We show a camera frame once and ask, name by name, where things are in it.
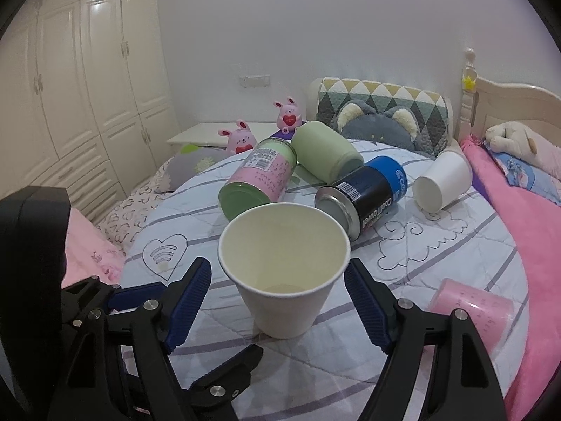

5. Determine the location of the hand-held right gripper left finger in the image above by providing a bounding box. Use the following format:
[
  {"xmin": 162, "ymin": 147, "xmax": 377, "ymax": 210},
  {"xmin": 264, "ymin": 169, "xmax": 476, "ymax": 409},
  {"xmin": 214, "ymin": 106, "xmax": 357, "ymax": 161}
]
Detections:
[{"xmin": 57, "ymin": 257, "xmax": 212, "ymax": 421}]

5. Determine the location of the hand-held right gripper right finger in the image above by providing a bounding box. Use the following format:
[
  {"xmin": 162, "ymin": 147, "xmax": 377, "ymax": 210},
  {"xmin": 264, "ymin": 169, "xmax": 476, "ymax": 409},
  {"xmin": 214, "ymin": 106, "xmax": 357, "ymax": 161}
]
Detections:
[{"xmin": 344, "ymin": 258, "xmax": 512, "ymax": 421}]

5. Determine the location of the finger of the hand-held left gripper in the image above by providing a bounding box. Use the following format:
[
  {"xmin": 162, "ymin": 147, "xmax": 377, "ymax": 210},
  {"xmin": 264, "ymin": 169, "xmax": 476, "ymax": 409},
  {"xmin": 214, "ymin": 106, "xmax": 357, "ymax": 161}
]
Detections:
[
  {"xmin": 61, "ymin": 277, "xmax": 170, "ymax": 347},
  {"xmin": 188, "ymin": 344, "xmax": 264, "ymax": 406}
]

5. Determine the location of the large white paper cup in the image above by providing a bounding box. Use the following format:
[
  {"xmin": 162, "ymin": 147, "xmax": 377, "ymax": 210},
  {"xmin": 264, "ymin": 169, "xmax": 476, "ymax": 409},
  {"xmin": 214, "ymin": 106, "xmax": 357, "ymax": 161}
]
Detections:
[{"xmin": 218, "ymin": 203, "xmax": 351, "ymax": 340}]

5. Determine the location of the pink cup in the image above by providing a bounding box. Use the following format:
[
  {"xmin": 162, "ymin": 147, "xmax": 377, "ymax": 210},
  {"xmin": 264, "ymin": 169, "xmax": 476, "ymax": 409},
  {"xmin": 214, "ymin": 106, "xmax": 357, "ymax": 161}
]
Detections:
[{"xmin": 427, "ymin": 278, "xmax": 514, "ymax": 354}]

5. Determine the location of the small white paper cup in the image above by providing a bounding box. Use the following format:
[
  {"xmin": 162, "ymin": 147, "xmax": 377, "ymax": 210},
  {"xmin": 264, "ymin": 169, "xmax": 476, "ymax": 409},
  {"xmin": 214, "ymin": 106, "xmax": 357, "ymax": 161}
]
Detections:
[{"xmin": 413, "ymin": 151, "xmax": 474, "ymax": 212}]

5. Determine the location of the pale green cup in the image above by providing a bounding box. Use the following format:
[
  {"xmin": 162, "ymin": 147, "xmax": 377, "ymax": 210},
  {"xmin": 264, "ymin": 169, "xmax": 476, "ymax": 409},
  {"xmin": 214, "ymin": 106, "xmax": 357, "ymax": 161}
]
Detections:
[{"xmin": 291, "ymin": 121, "xmax": 364, "ymax": 183}]

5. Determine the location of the pink cloth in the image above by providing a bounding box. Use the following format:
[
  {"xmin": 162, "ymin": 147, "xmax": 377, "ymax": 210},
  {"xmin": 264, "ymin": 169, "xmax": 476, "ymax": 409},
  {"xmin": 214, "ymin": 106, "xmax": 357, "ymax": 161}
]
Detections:
[{"xmin": 61, "ymin": 206, "xmax": 128, "ymax": 290}]

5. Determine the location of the heart print bed sheet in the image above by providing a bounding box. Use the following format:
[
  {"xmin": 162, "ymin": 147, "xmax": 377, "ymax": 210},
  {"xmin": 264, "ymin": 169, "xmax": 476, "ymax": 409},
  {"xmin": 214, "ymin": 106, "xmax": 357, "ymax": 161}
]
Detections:
[{"xmin": 96, "ymin": 158, "xmax": 176, "ymax": 255}]

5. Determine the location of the white striped quilt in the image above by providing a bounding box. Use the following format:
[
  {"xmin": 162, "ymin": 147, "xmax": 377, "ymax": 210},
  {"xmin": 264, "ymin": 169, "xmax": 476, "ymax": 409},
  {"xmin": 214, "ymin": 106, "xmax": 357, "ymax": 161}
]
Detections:
[{"xmin": 120, "ymin": 138, "xmax": 527, "ymax": 421}]

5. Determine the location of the black and blue can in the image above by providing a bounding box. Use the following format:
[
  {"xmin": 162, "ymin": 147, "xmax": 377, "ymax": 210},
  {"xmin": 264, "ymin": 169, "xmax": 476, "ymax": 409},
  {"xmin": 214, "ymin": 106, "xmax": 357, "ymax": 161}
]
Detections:
[{"xmin": 314, "ymin": 155, "xmax": 408, "ymax": 240}]

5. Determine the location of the green and pink can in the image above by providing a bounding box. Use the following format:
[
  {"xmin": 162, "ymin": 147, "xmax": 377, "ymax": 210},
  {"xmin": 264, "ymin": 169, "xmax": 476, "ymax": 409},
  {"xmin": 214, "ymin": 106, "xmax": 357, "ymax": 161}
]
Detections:
[{"xmin": 219, "ymin": 137, "xmax": 299, "ymax": 220}]

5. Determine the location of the cream wardrobe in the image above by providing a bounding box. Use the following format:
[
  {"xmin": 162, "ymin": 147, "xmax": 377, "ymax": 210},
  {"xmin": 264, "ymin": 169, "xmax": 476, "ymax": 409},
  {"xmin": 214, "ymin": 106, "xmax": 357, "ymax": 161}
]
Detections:
[{"xmin": 0, "ymin": 0, "xmax": 182, "ymax": 224}]

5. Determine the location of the white nightstand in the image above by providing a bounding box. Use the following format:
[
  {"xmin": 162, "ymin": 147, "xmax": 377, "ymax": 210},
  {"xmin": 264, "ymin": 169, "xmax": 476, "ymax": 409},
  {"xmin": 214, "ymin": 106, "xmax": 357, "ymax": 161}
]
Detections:
[{"xmin": 167, "ymin": 120, "xmax": 281, "ymax": 147}]

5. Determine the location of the pink bunny toy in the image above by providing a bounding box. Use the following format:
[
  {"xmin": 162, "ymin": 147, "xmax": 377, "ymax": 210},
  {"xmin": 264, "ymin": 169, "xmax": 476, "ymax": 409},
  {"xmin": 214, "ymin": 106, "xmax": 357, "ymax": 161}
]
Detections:
[
  {"xmin": 273, "ymin": 95, "xmax": 302, "ymax": 133},
  {"xmin": 218, "ymin": 119, "xmax": 258, "ymax": 156}
]

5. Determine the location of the grey bear plush pillow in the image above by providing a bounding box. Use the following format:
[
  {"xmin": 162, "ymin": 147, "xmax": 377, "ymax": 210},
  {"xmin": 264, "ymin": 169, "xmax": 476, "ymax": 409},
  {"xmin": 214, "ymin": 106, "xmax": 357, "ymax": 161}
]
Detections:
[{"xmin": 331, "ymin": 101, "xmax": 439, "ymax": 157}]

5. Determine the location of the pink fleece blanket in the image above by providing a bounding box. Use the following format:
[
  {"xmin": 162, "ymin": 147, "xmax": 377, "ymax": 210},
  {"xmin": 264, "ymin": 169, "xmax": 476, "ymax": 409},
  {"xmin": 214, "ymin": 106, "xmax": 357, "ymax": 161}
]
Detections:
[{"xmin": 460, "ymin": 138, "xmax": 561, "ymax": 421}]

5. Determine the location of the blue patterned pillow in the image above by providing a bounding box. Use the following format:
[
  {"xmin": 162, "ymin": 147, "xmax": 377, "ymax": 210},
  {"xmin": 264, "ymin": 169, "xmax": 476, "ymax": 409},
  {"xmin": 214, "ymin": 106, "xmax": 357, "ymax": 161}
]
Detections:
[{"xmin": 486, "ymin": 149, "xmax": 561, "ymax": 206}]

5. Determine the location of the triangle patterned cushion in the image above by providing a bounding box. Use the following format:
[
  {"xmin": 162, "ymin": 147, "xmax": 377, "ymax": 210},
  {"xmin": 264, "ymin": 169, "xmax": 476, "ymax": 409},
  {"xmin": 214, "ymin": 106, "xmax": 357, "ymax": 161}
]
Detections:
[{"xmin": 305, "ymin": 77, "xmax": 453, "ymax": 159}]

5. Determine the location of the white plush toy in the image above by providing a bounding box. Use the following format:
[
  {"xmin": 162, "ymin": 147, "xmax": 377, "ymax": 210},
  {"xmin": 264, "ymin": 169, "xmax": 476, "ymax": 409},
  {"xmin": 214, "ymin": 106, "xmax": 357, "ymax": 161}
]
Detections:
[{"xmin": 484, "ymin": 122, "xmax": 561, "ymax": 180}]

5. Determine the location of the cream wooden headboard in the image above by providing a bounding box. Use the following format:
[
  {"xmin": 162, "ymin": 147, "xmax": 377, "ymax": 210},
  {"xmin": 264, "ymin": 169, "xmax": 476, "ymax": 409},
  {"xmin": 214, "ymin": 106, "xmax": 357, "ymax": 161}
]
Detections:
[{"xmin": 453, "ymin": 47, "xmax": 561, "ymax": 150}]

